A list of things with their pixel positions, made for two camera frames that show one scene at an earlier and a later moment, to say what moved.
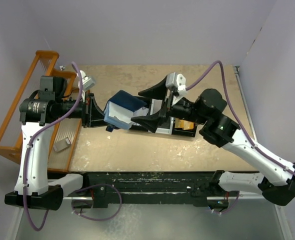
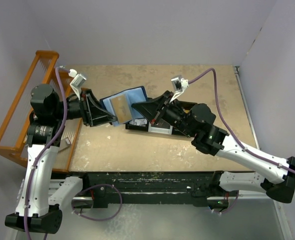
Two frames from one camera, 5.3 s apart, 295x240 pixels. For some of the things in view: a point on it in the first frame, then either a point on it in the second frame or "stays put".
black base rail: [101, 188] stays put
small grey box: [62, 144] stays put
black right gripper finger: [151, 122] -> [151, 108]
